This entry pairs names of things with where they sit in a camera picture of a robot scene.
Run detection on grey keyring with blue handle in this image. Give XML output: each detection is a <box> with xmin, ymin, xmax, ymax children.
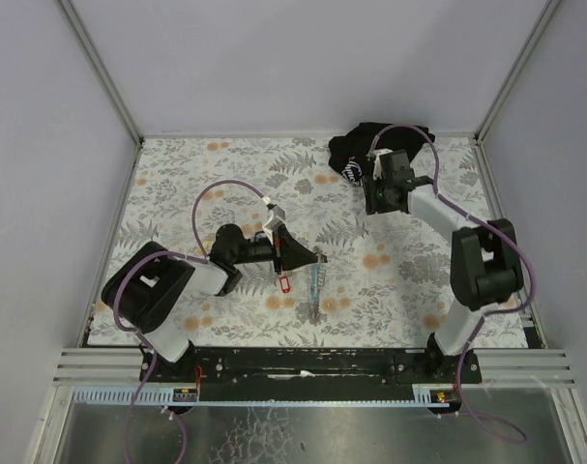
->
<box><xmin>309</xmin><ymin>246</ymin><xmax>328</xmax><ymax>323</ymax></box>

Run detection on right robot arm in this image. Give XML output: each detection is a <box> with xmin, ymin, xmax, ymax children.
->
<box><xmin>362</xmin><ymin>150</ymin><xmax>523</xmax><ymax>357</ymax></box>

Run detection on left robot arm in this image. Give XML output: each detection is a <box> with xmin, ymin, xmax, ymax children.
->
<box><xmin>101</xmin><ymin>223</ymin><xmax>324</xmax><ymax>363</ymax></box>

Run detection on floral table mat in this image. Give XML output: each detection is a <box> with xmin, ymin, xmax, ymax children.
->
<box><xmin>82</xmin><ymin>134</ymin><xmax>548</xmax><ymax>350</ymax></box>

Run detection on red key tag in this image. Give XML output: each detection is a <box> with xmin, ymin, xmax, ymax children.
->
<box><xmin>279</xmin><ymin>275</ymin><xmax>291</xmax><ymax>294</ymax></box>

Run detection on black cloth bag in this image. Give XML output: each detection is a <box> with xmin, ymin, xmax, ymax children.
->
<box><xmin>328</xmin><ymin>122</ymin><xmax>435</xmax><ymax>187</ymax></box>

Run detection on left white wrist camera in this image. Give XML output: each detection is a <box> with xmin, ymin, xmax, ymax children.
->
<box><xmin>262</xmin><ymin>203</ymin><xmax>285</xmax><ymax>241</ymax></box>

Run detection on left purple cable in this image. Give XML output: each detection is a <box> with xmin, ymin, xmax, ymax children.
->
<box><xmin>111</xmin><ymin>179</ymin><xmax>273</xmax><ymax>464</ymax></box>

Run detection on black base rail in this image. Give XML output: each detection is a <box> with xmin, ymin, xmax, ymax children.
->
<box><xmin>140</xmin><ymin>347</ymin><xmax>482</xmax><ymax>395</ymax></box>

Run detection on white cable duct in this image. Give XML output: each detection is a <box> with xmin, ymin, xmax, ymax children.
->
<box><xmin>73</xmin><ymin>386</ymin><xmax>458</xmax><ymax>411</ymax></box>

